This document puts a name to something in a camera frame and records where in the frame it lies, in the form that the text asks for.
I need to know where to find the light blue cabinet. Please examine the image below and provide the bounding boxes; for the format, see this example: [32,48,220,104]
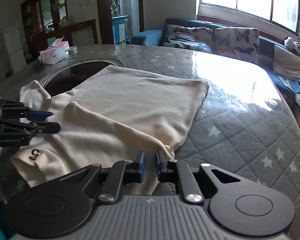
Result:
[112,15,129,44]

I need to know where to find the blue corner sofa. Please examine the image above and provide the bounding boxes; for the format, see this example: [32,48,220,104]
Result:
[126,18,300,130]

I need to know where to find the grey quilted star tablecloth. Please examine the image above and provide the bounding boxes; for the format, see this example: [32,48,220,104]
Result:
[0,44,300,240]

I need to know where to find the white refrigerator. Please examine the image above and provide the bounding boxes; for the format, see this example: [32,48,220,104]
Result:
[2,22,28,74]

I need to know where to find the plain grey pillow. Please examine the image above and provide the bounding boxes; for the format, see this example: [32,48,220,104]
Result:
[272,44,300,82]

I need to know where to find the round black induction cooktop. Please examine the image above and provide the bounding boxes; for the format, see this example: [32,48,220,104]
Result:
[41,59,127,97]

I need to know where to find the hanging clothes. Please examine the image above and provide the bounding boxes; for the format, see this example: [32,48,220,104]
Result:
[109,0,120,15]

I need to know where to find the panda plush toy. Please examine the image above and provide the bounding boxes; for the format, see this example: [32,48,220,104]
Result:
[284,37,300,52]

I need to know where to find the glass door wooden cabinet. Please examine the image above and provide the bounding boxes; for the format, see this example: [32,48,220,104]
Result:
[20,0,68,64]

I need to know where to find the dark wooden door frame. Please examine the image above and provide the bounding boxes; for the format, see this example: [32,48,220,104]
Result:
[96,0,144,45]

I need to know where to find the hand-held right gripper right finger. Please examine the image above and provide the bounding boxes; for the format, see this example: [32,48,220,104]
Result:
[155,150,243,204]

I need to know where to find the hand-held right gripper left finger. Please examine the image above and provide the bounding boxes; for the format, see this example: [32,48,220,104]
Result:
[56,150,146,204]

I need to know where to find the dark wooden chair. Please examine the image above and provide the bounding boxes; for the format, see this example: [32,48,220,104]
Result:
[65,19,98,47]

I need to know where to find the pink white tissue pack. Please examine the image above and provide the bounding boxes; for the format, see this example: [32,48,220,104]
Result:
[39,37,70,65]

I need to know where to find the cream sweater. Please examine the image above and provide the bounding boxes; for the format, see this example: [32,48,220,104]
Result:
[11,65,210,195]

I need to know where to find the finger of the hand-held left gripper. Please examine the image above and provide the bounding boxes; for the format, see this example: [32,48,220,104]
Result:
[0,119,61,137]
[0,98,54,121]

